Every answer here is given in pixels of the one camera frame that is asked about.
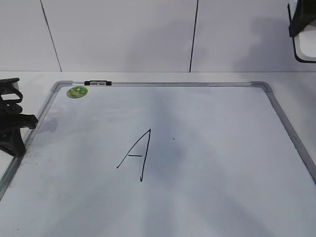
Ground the white whiteboard eraser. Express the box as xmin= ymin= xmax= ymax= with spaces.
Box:
xmin=287 ymin=0 xmax=316 ymax=63

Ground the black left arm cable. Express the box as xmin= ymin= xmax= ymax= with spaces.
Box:
xmin=0 ymin=88 xmax=23 ymax=115

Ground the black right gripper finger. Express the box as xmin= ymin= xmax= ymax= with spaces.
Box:
xmin=289 ymin=0 xmax=316 ymax=37

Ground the black whiteboard hanger clip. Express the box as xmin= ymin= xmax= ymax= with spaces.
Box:
xmin=84 ymin=80 xmax=112 ymax=86

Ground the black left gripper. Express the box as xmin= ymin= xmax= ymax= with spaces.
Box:
xmin=0 ymin=110 xmax=38 ymax=157

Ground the green round magnet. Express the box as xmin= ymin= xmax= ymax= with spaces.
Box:
xmin=66 ymin=86 xmax=88 ymax=99

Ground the white magnetic whiteboard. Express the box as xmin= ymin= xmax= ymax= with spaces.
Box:
xmin=0 ymin=81 xmax=316 ymax=237

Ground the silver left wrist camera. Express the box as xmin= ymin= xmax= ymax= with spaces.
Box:
xmin=0 ymin=78 xmax=20 ymax=95

